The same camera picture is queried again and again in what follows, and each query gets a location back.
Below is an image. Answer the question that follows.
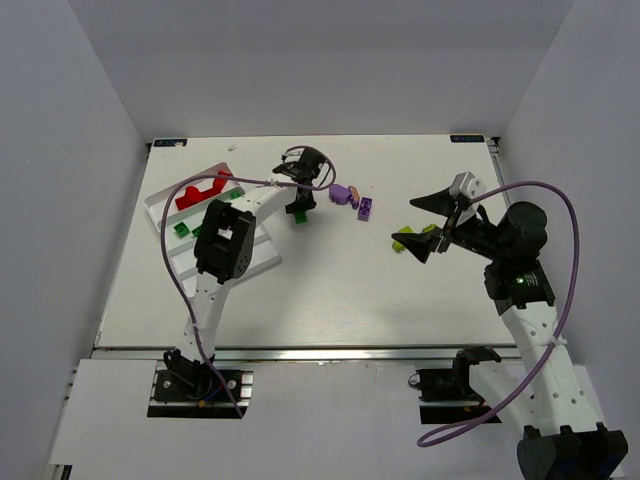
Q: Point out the red rounded lego brick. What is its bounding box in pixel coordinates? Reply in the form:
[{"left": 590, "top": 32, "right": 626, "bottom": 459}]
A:
[{"left": 175, "top": 186, "right": 216, "bottom": 211}]

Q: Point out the green small lego brick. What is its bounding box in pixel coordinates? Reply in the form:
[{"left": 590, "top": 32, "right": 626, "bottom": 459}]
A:
[{"left": 173, "top": 222, "right": 190, "bottom": 238}]

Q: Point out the red sloped lego brick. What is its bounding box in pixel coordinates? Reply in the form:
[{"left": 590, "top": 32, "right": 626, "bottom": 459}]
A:
[{"left": 212, "top": 170, "right": 231, "bottom": 195}]

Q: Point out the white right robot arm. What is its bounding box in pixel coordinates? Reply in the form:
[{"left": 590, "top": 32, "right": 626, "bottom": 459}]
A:
[{"left": 392, "top": 186, "right": 628, "bottom": 479}]

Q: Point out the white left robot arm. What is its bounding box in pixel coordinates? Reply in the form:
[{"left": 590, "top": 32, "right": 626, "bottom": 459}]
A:
[{"left": 160, "top": 145, "right": 337, "bottom": 371}]

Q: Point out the lime lego brick left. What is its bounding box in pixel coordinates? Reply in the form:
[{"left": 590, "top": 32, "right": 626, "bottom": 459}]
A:
[{"left": 391, "top": 226, "right": 415, "bottom": 253}]

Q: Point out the purple rounded lego stack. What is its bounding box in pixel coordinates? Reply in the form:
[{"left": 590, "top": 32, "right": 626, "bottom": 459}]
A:
[{"left": 329, "top": 184, "right": 360, "bottom": 209}]

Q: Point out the purple flat lego brick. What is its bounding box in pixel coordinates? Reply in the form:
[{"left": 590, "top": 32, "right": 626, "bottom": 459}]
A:
[{"left": 357, "top": 197, "right": 373, "bottom": 222}]

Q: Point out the blue label sticker right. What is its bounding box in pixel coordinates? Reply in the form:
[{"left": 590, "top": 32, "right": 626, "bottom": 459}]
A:
[{"left": 449, "top": 134, "right": 485, "bottom": 143}]

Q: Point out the blue label sticker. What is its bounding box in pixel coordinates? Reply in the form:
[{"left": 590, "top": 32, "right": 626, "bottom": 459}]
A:
[
  {"left": 152, "top": 138, "right": 188, "bottom": 148},
  {"left": 449, "top": 134, "right": 485, "bottom": 143}
]

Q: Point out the white divided sorting tray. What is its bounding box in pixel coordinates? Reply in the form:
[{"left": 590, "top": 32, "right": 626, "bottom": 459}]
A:
[{"left": 145, "top": 163, "right": 295, "bottom": 298}]

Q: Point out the blue label sticker left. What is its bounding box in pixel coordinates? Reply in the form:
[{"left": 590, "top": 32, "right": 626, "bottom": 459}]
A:
[{"left": 152, "top": 138, "right": 188, "bottom": 148}]

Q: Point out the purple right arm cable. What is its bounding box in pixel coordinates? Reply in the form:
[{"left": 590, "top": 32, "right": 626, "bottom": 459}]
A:
[{"left": 416, "top": 181, "right": 581, "bottom": 447}]

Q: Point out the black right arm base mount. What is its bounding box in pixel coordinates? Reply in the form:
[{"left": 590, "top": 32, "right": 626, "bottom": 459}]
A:
[{"left": 407, "top": 346, "right": 520, "bottom": 425}]

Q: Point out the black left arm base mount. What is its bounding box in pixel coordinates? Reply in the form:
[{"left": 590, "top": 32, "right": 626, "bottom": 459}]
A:
[{"left": 147, "top": 349, "right": 252, "bottom": 420}]

